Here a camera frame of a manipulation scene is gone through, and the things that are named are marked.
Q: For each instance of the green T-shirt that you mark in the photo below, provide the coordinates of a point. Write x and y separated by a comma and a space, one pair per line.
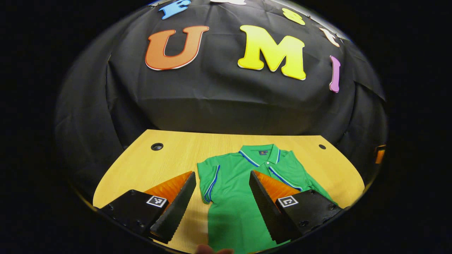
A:
233, 211

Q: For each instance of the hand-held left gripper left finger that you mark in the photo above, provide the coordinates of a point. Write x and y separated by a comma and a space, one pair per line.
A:
178, 208

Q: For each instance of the black backdrop cloth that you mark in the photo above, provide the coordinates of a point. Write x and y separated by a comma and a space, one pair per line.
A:
219, 91

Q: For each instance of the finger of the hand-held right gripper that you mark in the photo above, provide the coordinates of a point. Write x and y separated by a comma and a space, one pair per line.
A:
380, 155

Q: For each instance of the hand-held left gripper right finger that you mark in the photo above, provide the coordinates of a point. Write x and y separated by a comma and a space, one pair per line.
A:
265, 208

